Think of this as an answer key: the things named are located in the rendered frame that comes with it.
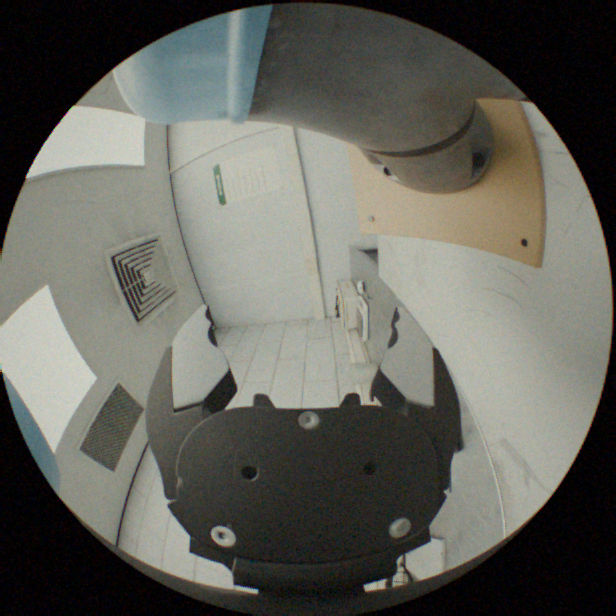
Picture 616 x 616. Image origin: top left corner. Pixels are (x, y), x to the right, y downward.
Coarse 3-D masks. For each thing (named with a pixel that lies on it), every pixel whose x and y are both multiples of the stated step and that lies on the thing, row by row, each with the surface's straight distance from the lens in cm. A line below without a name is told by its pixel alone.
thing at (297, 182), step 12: (288, 132) 167; (288, 144) 162; (288, 156) 158; (288, 168) 155; (300, 168) 153; (300, 180) 151; (300, 192) 149; (300, 204) 148; (300, 216) 148; (300, 228) 148; (312, 240) 149; (312, 252) 150; (312, 264) 152; (312, 276) 156; (312, 288) 160; (312, 300) 165
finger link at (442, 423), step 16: (448, 384) 9; (448, 400) 8; (416, 416) 7; (432, 416) 7; (448, 416) 8; (432, 432) 7; (448, 432) 7; (448, 448) 7; (448, 464) 7; (448, 480) 7
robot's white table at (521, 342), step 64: (576, 192) 25; (384, 256) 71; (448, 256) 38; (576, 256) 24; (448, 320) 39; (512, 320) 29; (576, 320) 25; (512, 384) 30; (576, 384) 26; (512, 448) 33; (576, 448) 29; (512, 512) 38
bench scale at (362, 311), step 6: (360, 300) 118; (360, 306) 117; (366, 306) 108; (360, 312) 118; (366, 312) 108; (360, 318) 113; (366, 318) 110; (360, 324) 115; (366, 324) 112; (360, 330) 118; (366, 330) 115; (360, 336) 120; (366, 336) 117
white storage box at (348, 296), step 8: (336, 280) 156; (344, 280) 158; (344, 288) 143; (352, 288) 143; (344, 296) 130; (352, 296) 131; (344, 304) 130; (352, 304) 132; (344, 312) 134; (352, 312) 135; (344, 320) 138; (352, 320) 140; (344, 328) 142
